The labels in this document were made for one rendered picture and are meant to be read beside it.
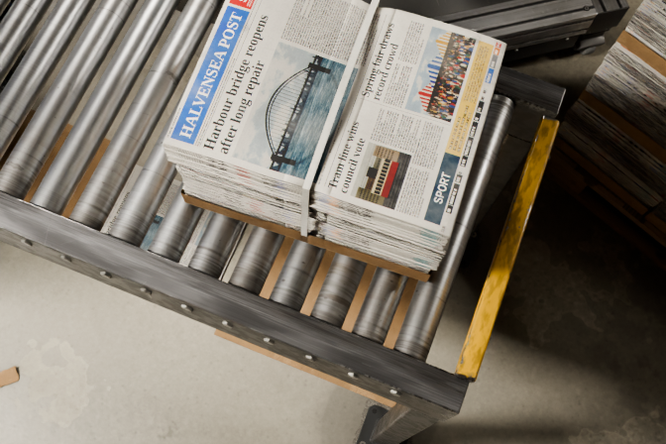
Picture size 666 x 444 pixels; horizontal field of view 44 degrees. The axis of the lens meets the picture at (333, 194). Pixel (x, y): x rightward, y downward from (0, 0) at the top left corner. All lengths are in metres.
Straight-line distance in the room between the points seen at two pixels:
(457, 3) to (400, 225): 1.21
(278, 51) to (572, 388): 1.27
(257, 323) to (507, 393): 0.98
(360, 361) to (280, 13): 0.49
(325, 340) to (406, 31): 0.44
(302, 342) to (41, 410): 0.99
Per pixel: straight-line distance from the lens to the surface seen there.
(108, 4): 1.42
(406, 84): 1.06
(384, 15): 1.11
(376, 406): 1.97
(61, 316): 2.07
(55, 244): 1.26
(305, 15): 1.10
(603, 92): 1.83
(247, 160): 1.00
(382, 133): 1.02
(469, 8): 2.14
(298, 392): 1.97
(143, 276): 1.21
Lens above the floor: 1.95
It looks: 69 degrees down
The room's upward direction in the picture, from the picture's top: 7 degrees clockwise
